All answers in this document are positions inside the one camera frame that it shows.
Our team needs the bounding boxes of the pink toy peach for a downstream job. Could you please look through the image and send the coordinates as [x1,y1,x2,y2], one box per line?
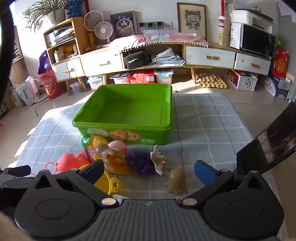
[108,141,128,158]

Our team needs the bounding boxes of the white plastic bag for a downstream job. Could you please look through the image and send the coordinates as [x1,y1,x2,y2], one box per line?
[15,75,40,107]

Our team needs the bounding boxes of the white desk fan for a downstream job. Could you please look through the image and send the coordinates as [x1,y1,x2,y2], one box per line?
[94,21,114,48]

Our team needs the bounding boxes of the wooden shelf unit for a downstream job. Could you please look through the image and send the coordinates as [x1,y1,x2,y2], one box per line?
[43,17,89,95]

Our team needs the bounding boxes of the white printer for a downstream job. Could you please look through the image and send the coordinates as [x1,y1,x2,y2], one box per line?
[230,9,273,33]

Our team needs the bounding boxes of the blue stuffed toy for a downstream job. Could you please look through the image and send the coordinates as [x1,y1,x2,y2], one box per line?
[63,0,81,18]

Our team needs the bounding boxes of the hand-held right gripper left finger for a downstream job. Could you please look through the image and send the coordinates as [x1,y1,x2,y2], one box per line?
[35,159,117,208]

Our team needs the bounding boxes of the yellow toy pan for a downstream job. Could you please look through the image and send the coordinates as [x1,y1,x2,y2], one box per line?
[79,163,122,195]

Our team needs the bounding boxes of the tray of eggs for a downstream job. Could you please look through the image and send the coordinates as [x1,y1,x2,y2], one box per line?
[195,73,228,89]

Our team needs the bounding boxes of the long wooden cabinet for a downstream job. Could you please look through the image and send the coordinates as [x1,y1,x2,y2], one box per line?
[80,42,272,93]

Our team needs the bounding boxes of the black strap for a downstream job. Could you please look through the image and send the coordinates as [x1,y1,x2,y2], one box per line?
[0,0,15,105]

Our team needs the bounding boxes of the white blue carton box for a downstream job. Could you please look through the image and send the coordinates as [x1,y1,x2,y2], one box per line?
[261,75,292,99]

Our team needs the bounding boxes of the pink white lace cloth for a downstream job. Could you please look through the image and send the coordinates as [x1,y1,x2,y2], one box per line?
[109,30,210,57]

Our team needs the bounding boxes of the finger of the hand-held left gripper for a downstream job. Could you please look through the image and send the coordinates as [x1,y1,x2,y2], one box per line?
[4,178,36,189]
[0,165,32,178]

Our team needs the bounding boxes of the toy corn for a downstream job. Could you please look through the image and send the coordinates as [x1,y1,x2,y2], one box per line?
[81,134,109,150]

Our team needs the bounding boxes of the white round fan grille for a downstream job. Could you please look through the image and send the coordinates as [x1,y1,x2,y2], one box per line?
[84,10,104,32]

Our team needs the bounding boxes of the dark tablet screen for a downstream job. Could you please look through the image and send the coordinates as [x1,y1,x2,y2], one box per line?
[236,102,296,176]

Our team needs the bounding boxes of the purple plastic object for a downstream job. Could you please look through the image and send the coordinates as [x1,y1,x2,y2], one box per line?
[37,50,50,75]

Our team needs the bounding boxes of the brown octopus toy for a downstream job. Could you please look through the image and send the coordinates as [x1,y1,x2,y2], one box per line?
[94,143,126,169]

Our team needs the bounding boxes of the grey plaid blanket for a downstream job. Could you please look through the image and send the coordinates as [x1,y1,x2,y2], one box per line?
[14,93,285,202]

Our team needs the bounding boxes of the red gift box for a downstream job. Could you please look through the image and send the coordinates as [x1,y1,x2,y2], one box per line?
[270,47,289,79]

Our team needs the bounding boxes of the green plastic box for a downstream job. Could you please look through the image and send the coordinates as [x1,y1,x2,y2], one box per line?
[72,84,173,146]

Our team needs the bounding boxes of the framed cat picture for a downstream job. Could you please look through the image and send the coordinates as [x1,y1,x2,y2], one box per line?
[110,10,138,39]

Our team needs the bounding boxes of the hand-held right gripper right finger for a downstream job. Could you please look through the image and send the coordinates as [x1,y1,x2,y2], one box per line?
[181,159,267,207]

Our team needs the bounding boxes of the orange plastic toy food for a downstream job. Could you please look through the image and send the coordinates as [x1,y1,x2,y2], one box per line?
[104,160,132,175]

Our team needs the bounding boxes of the small clear bin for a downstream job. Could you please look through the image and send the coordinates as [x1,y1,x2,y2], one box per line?
[69,81,83,93]

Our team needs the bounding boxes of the framed girl drawing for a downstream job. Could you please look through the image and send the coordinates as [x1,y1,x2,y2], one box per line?
[177,2,207,40]

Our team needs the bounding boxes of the purple toy grapes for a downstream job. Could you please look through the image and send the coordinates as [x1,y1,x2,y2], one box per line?
[125,150,155,175]

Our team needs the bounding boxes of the clear bin blue label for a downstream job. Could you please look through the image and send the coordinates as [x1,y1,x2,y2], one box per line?
[154,70,174,84]

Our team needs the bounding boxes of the tall white yellow bottle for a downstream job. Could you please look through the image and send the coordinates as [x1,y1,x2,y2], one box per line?
[218,16,226,44]

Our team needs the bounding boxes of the beige starfish toy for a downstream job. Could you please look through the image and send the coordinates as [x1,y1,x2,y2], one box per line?
[150,145,169,176]

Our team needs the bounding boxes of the folded light cloths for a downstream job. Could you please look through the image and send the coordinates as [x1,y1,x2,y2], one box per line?
[151,47,185,66]

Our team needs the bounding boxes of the white microwave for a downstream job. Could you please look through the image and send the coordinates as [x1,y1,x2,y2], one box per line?
[229,22,276,57]

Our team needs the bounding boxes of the wall socket strip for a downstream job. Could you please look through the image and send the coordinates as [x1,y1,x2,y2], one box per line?
[139,21,173,30]

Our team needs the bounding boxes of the pink pig toy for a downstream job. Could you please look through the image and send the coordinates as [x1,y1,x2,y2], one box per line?
[44,152,94,175]

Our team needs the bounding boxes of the red printed bag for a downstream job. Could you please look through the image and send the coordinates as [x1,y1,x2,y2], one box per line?
[39,70,62,100]

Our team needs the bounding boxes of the red storage box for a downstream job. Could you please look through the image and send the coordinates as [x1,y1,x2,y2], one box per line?
[129,71,156,84]

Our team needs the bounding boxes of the stack of papers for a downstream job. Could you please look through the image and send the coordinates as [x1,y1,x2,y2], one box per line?
[53,27,75,44]

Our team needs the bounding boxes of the white drawer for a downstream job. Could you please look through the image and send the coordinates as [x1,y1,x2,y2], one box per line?
[52,58,84,81]
[234,53,271,75]
[83,50,122,76]
[186,46,236,69]

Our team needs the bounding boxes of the black bag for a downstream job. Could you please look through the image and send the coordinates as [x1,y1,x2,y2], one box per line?
[123,51,151,69]

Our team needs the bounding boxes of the potted plant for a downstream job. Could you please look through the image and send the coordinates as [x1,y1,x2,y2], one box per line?
[22,0,67,32]

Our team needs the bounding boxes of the clear storage bin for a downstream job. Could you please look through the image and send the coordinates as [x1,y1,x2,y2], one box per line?
[87,75,104,91]

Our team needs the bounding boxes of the tan octopus toy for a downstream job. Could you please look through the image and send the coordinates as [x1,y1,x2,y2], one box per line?
[165,168,186,195]

